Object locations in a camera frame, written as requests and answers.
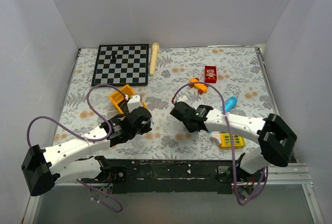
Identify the yellow plastic bin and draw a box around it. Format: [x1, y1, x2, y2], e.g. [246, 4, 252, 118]
[109, 85, 147, 114]

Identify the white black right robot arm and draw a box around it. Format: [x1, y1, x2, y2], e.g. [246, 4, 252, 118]
[170, 102, 297, 181]

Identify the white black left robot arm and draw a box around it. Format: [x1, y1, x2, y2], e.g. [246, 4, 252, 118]
[21, 106, 151, 197]

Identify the white curved toy piece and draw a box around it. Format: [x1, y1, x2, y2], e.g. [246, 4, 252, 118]
[210, 133, 222, 146]

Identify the orange toy car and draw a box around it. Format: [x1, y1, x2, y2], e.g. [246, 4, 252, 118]
[189, 77, 208, 94]

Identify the cyan plastic marker tube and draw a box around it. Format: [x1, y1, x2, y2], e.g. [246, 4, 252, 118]
[220, 96, 238, 113]

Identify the yellow toy window brick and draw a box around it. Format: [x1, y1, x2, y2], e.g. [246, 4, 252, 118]
[219, 133, 246, 149]

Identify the red owl toy block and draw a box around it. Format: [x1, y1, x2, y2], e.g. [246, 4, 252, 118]
[204, 65, 217, 83]

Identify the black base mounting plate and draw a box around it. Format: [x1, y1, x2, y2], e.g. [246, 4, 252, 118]
[45, 158, 298, 195]

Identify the floral patterned table mat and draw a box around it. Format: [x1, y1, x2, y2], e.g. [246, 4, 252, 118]
[53, 47, 278, 160]

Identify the black white chessboard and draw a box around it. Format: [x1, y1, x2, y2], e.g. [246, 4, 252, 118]
[91, 44, 149, 87]

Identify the cream wooden pestle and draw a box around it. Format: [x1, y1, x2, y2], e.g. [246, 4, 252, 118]
[149, 43, 160, 76]

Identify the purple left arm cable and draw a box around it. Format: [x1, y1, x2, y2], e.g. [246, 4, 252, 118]
[27, 83, 130, 213]

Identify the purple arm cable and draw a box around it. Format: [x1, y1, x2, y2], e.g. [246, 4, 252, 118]
[172, 81, 269, 206]
[27, 83, 130, 213]

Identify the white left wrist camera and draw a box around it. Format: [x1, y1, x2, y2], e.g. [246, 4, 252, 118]
[126, 94, 143, 113]

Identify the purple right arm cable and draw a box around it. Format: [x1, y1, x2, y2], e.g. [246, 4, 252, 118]
[172, 81, 269, 206]

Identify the aluminium frame rail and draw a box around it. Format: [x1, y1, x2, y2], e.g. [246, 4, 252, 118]
[32, 163, 312, 186]

